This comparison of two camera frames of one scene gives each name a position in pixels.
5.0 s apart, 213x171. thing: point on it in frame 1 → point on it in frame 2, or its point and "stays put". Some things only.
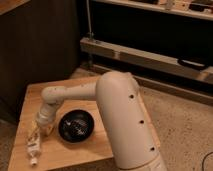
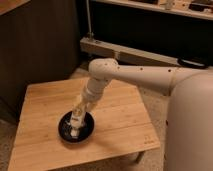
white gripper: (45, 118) → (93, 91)
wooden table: (54, 148) stays put
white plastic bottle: (33, 144) → (76, 122)
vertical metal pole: (91, 33) stays put
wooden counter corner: (7, 5) stays put
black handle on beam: (192, 64) stays put
